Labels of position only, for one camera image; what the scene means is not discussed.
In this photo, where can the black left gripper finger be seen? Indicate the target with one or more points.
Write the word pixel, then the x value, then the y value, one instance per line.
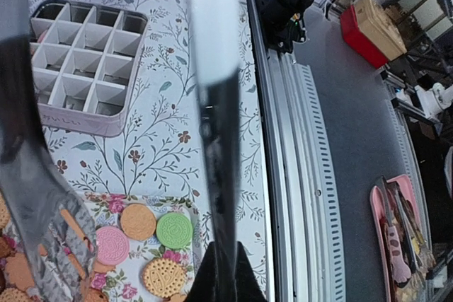
pixel 219 280

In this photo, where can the pink tray with utensils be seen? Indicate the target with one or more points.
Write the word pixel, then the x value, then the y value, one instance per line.
pixel 406 257

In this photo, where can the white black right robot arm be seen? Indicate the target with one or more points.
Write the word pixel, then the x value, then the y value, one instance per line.
pixel 282 23

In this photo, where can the red box with wood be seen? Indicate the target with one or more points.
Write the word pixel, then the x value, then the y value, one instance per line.
pixel 369 31

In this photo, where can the pink divided cookie tin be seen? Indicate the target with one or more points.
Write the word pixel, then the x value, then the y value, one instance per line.
pixel 85 61

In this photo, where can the dotted tan sandwich cookie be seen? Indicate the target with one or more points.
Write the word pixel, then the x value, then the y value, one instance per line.
pixel 163 277

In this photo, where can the aluminium front rail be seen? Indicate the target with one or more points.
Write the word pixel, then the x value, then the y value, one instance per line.
pixel 306 253

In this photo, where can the floral cookie tray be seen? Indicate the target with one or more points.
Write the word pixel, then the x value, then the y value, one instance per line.
pixel 148 247

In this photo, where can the green round cookie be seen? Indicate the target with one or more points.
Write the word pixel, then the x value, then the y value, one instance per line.
pixel 174 230

